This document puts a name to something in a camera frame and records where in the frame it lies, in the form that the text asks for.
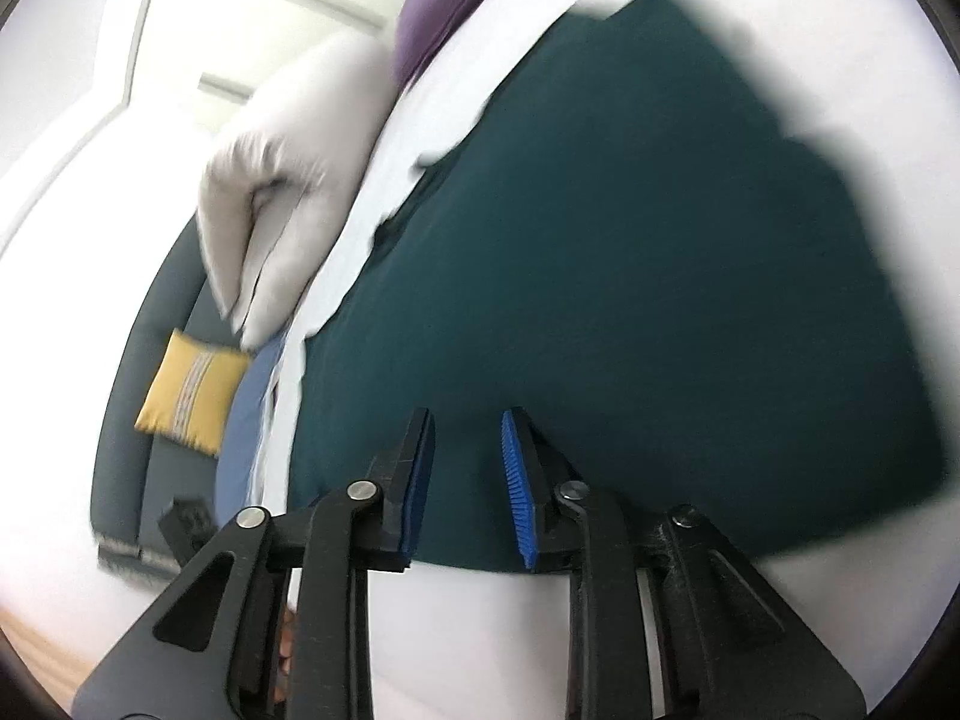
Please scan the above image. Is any dark green sweater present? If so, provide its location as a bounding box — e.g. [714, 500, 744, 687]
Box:
[289, 0, 938, 575]

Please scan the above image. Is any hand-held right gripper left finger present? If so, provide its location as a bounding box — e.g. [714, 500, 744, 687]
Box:
[71, 409, 437, 720]

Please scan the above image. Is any yellow cushion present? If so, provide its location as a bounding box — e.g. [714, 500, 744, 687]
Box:
[135, 328, 252, 458]

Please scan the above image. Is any grey padded headboard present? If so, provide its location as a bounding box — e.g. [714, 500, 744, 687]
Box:
[90, 221, 226, 563]

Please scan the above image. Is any cream wardrobe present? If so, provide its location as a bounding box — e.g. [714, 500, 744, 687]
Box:
[97, 0, 451, 113]

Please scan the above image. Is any purple pillow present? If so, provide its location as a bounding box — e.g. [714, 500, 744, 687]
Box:
[394, 0, 526, 91]

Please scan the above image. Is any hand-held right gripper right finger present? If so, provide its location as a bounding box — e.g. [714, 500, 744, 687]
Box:
[500, 406, 867, 720]

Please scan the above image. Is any blue blanket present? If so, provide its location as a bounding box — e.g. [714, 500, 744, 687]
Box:
[214, 330, 290, 511]

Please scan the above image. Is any rolled beige duvet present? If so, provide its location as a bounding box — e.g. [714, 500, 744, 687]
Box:
[196, 34, 398, 350]

